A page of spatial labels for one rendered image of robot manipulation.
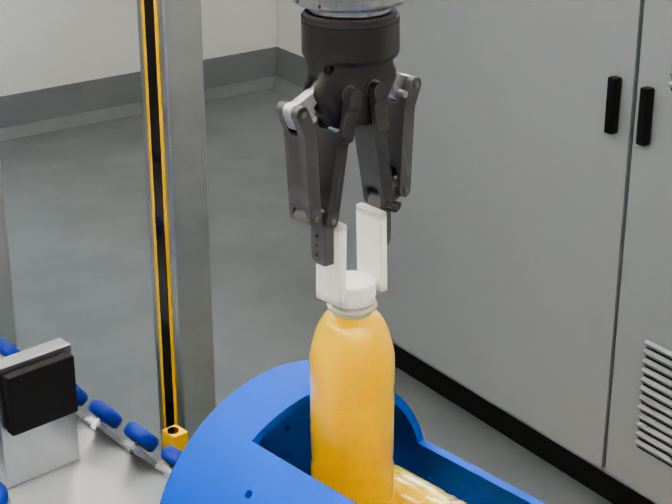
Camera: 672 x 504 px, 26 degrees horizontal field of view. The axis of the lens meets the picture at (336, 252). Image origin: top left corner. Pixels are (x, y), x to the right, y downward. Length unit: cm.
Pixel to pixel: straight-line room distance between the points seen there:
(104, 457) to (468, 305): 191
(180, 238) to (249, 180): 337
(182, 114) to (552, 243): 154
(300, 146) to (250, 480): 30
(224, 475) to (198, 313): 78
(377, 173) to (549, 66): 204
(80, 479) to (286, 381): 52
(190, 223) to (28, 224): 308
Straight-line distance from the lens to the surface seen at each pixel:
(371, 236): 118
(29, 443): 174
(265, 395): 128
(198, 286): 199
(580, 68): 311
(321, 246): 114
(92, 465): 178
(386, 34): 109
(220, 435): 127
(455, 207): 353
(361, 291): 117
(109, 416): 179
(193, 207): 194
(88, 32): 602
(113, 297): 442
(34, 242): 486
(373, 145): 115
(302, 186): 111
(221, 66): 634
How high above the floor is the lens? 185
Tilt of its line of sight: 23 degrees down
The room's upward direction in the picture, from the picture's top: straight up
